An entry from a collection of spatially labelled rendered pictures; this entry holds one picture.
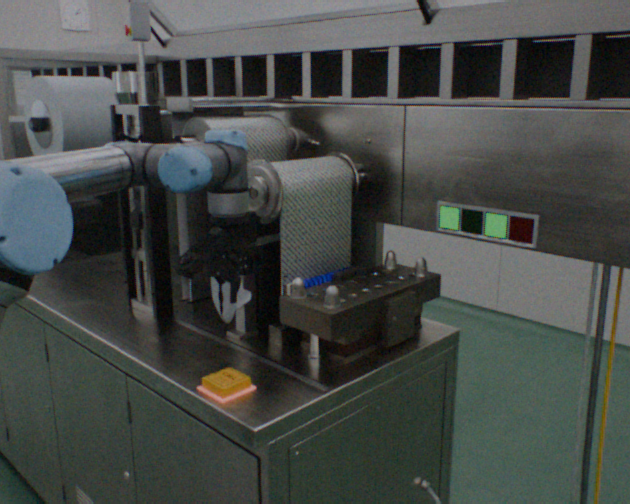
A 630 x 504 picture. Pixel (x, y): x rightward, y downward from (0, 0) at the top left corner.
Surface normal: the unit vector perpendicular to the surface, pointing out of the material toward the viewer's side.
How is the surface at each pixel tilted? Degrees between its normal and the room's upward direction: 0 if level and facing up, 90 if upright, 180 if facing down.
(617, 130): 90
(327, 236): 90
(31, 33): 90
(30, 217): 84
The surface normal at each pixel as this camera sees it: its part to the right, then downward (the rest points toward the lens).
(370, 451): 0.71, 0.18
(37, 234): 0.94, -0.03
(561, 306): -0.70, 0.18
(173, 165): -0.39, 0.23
